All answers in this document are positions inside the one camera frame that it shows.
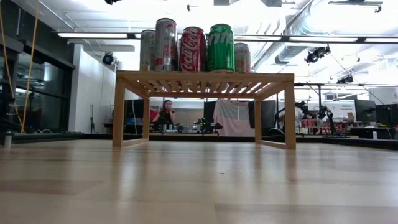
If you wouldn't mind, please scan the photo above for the green soda can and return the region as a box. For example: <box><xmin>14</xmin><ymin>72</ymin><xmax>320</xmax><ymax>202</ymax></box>
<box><xmin>207</xmin><ymin>24</ymin><xmax>236</xmax><ymax>73</ymax></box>

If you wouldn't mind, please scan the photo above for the white cloth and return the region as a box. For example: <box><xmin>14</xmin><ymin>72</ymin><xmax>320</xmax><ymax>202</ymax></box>
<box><xmin>213</xmin><ymin>98</ymin><xmax>256</xmax><ymax>137</ymax></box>

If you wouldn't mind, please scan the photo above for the black computer monitor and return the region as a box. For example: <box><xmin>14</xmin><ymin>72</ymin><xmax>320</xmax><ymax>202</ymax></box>
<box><xmin>375</xmin><ymin>104</ymin><xmax>398</xmax><ymax>129</ymax></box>
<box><xmin>355</xmin><ymin>99</ymin><xmax>377</xmax><ymax>124</ymax></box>

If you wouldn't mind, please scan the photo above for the yellow cable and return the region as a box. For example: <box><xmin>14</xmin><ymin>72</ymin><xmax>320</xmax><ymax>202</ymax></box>
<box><xmin>0</xmin><ymin>0</ymin><xmax>40</xmax><ymax>134</ymax></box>

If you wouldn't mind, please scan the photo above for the long ceiling light strip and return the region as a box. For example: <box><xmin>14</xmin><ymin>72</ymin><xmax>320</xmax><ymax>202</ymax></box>
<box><xmin>57</xmin><ymin>31</ymin><xmax>398</xmax><ymax>44</ymax></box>

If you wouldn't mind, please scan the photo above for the thin background tripod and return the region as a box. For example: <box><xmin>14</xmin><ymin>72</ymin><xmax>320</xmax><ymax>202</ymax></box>
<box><xmin>89</xmin><ymin>104</ymin><xmax>97</xmax><ymax>134</ymax></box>

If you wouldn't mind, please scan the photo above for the black office chair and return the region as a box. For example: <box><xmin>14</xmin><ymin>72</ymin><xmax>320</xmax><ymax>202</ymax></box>
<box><xmin>269</xmin><ymin>107</ymin><xmax>286</xmax><ymax>137</ymax></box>

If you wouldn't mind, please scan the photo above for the wooden slatted shelf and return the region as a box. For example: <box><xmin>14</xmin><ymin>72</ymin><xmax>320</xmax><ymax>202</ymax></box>
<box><xmin>112</xmin><ymin>70</ymin><xmax>298</xmax><ymax>151</ymax></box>

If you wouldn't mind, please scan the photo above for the tall white beverage can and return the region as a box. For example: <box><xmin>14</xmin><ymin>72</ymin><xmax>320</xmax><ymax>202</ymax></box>
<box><xmin>139</xmin><ymin>29</ymin><xmax>157</xmax><ymax>72</ymax></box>
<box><xmin>154</xmin><ymin>17</ymin><xmax>179</xmax><ymax>72</ymax></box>

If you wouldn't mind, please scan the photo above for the person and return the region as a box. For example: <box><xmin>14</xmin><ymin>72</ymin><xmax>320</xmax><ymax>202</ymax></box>
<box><xmin>151</xmin><ymin>99</ymin><xmax>176</xmax><ymax>131</ymax></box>
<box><xmin>292</xmin><ymin>101</ymin><xmax>309</xmax><ymax>135</ymax></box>

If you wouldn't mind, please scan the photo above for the white sign board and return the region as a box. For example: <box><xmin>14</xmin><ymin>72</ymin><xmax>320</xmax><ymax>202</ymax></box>
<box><xmin>326</xmin><ymin>100</ymin><xmax>357</xmax><ymax>123</ymax></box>

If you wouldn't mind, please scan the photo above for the black metal table frame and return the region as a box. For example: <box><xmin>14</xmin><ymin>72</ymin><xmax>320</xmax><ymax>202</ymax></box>
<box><xmin>0</xmin><ymin>132</ymin><xmax>398</xmax><ymax>151</ymax></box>

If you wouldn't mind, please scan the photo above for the black partition panel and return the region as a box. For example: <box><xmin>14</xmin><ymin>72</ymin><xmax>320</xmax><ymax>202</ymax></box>
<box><xmin>203</xmin><ymin>101</ymin><xmax>217</xmax><ymax>124</ymax></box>
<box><xmin>261</xmin><ymin>99</ymin><xmax>278</xmax><ymax>128</ymax></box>

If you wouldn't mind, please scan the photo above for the black ceiling spotlight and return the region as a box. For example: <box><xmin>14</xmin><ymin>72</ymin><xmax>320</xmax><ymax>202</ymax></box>
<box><xmin>304</xmin><ymin>45</ymin><xmax>331</xmax><ymax>65</ymax></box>
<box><xmin>101</xmin><ymin>52</ymin><xmax>114</xmax><ymax>66</ymax></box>
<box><xmin>336</xmin><ymin>74</ymin><xmax>354</xmax><ymax>85</ymax></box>

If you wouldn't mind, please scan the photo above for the red cola can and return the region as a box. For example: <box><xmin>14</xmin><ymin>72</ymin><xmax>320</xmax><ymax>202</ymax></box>
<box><xmin>179</xmin><ymin>26</ymin><xmax>208</xmax><ymax>73</ymax></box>

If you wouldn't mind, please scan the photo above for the silver soda can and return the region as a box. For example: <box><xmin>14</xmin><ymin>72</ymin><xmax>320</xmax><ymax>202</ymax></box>
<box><xmin>234</xmin><ymin>42</ymin><xmax>252</xmax><ymax>73</ymax></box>

